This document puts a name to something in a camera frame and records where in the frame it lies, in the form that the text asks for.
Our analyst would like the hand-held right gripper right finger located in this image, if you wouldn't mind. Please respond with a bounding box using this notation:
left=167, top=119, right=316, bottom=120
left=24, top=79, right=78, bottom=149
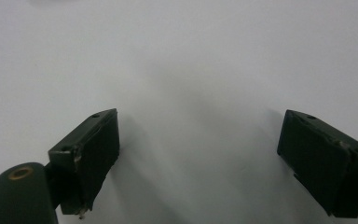
left=276, top=109, right=358, bottom=218

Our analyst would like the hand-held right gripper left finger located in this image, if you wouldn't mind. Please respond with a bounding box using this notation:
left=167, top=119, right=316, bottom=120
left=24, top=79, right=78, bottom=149
left=48, top=107, right=121, bottom=220

